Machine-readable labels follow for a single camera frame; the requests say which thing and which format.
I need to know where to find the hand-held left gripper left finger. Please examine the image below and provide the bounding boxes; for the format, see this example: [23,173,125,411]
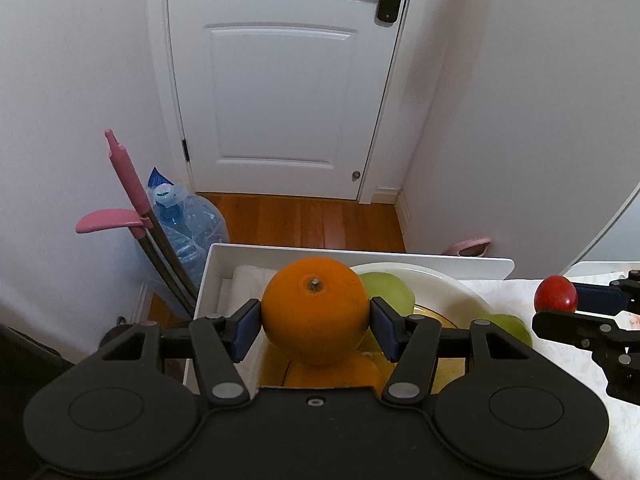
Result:
[97,299,262,408]

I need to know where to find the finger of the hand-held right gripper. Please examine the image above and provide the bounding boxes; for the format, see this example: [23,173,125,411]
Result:
[574,269,640,317]
[531,310,640,402]

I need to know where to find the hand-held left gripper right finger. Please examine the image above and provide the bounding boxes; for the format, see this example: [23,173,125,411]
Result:
[370,296,538,407]

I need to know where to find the red cherry tomato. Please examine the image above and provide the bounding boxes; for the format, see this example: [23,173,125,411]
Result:
[534,275,579,314]

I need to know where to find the green apple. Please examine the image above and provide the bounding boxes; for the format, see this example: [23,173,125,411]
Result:
[357,271,418,317]
[472,313,534,349]

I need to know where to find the large orange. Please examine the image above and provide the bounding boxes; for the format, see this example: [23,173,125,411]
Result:
[261,257,372,366]

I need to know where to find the medium orange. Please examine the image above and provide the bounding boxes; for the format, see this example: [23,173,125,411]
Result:
[284,351,387,389]

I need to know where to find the cream bowl with yellow print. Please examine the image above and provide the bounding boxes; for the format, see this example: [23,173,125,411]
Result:
[257,262,507,396]

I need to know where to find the floral tablecloth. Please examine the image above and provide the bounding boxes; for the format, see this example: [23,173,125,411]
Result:
[465,260,640,480]

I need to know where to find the white rimmed tray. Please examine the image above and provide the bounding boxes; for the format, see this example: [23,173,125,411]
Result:
[182,242,516,392]

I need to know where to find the clear blue water jug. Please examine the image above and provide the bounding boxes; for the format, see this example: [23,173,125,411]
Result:
[146,167,230,287]

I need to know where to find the pink slipper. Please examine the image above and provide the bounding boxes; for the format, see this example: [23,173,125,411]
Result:
[441,236,492,259]

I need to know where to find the white panelled door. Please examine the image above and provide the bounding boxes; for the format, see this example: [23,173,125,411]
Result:
[164,0,417,206]

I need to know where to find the pink handled mop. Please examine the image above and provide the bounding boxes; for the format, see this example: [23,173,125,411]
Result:
[75,129,201,319]

